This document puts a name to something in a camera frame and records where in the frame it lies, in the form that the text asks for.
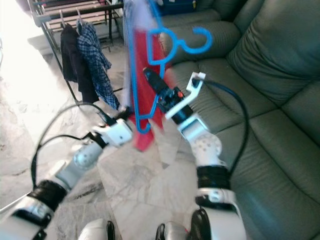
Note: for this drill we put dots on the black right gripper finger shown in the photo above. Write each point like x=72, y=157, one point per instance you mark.
x=156, y=85

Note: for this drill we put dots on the blue plastic hanger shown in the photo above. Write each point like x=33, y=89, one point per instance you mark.
x=134, y=75

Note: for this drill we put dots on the red garment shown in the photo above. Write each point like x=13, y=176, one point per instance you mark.
x=144, y=50

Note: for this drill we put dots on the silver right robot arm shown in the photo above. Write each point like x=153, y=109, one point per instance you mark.
x=210, y=147

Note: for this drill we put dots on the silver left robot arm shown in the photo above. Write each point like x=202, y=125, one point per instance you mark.
x=80, y=162

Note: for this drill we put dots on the blue plaid shirt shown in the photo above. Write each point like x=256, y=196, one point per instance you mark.
x=97, y=65

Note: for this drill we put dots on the black hanging garment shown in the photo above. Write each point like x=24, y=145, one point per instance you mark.
x=72, y=60

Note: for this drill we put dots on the blue storage bag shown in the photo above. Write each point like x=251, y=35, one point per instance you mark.
x=180, y=6

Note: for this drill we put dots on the black drying rack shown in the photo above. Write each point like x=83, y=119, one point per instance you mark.
x=54, y=54

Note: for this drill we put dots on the green leather sofa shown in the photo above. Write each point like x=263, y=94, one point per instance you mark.
x=270, y=75

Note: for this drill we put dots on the robot left leg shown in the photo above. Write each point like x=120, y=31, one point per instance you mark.
x=95, y=232

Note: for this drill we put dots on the robot leg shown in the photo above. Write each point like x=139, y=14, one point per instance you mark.
x=95, y=232
x=175, y=234

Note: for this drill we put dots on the robot right leg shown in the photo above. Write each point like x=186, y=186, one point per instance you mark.
x=175, y=234

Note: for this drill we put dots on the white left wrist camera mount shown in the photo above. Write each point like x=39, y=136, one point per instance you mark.
x=120, y=132

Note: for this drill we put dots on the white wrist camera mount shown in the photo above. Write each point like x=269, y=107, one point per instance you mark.
x=120, y=132
x=195, y=80

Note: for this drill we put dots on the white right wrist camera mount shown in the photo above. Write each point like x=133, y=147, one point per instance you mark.
x=195, y=80

